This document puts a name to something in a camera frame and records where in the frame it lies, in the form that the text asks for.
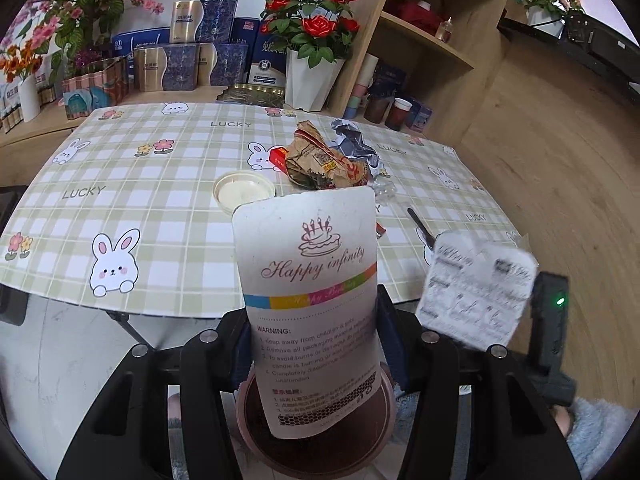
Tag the green gold decorative tray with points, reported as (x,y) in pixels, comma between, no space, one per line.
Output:
(253,94)

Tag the brown paper bag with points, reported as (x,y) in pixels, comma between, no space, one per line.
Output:
(310,163)

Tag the pink blossom flower arrangement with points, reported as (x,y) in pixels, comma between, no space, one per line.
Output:
(75,33)

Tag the gold blue gift box right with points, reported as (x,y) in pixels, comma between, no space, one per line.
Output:
(221,64)

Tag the white round lid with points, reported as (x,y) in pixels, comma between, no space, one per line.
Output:
(237,188)

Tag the white printed paper sheet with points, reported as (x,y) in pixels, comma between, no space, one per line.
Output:
(476,291)

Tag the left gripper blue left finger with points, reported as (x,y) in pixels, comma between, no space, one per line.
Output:
(242,357)

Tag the red cup white rim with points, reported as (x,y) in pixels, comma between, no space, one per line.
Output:
(397,115)

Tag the dark brown cup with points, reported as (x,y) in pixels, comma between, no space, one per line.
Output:
(376,109)

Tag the right hand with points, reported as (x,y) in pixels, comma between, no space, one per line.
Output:
(563,418)

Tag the gold blue gift box upper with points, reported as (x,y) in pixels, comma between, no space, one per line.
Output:
(202,21)

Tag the gold blue gift box left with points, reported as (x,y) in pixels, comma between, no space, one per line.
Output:
(168,67)

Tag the green plaid rabbit tablecloth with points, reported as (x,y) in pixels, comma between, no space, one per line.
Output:
(132,211)

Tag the small blue purple box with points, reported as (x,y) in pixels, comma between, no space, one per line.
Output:
(418,117)

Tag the red rose plant white pot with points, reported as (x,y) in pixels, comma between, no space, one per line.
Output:
(317,37)

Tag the orange flowers white vase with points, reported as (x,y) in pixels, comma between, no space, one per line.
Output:
(21,64)

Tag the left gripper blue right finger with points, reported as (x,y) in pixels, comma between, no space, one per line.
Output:
(391,325)

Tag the peach rose plant white pot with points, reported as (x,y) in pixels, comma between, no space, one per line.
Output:
(549,15)

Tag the gold blue gift box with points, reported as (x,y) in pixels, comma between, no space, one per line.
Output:
(202,21)
(168,67)
(221,64)

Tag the silver foil wrapper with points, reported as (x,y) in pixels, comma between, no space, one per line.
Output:
(349,142)

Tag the stack of pastel paper cups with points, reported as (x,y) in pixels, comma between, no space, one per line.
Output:
(360,89)

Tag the brown plastic trash bin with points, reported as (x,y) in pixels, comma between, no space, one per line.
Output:
(320,445)

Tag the red cigarette box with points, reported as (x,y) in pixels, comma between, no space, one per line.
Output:
(277,158)

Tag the small glass perfume bottle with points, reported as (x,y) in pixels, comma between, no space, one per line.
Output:
(444,31)

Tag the wooden shelf unit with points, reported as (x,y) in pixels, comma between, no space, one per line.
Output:
(452,77)

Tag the white birthday candle card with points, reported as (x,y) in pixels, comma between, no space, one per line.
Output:
(308,267)

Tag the colourful tin flower box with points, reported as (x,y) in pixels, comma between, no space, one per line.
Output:
(106,85)

